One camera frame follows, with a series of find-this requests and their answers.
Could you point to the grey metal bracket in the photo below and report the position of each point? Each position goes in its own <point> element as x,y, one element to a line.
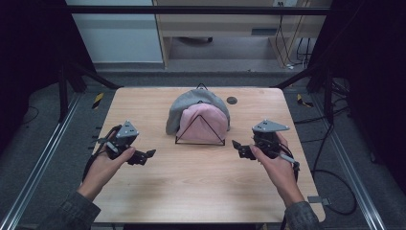
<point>317,200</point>

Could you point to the person's left hand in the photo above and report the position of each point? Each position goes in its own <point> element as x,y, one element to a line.
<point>100,171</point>

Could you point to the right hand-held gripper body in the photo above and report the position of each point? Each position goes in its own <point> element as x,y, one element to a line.
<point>268,126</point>

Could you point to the black horizontal frame bar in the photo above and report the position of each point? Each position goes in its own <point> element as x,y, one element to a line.
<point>191,10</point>

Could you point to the dark round table grommet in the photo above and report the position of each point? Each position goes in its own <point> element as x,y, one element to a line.
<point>232,100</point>

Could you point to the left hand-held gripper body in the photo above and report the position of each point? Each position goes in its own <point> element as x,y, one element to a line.
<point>127,131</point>

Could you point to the person's right hand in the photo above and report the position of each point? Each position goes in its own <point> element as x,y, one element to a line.
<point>282,174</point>

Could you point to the yellow black tape strip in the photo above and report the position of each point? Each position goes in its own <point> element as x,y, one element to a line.
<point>98,100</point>
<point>301,100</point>

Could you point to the black metal stand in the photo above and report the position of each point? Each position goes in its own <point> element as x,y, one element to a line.
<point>63,92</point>
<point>328,96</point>

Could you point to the aluminium floor rail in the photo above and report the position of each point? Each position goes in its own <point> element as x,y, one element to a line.
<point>348,159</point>
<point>38,166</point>

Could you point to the pink knit beanie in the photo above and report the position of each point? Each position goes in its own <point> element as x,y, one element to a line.
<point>204,123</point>

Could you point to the grey knit beanie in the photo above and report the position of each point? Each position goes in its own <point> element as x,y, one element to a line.
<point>191,99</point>

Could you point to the white cabinet panel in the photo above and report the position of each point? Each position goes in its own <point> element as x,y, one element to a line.
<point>118,38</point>

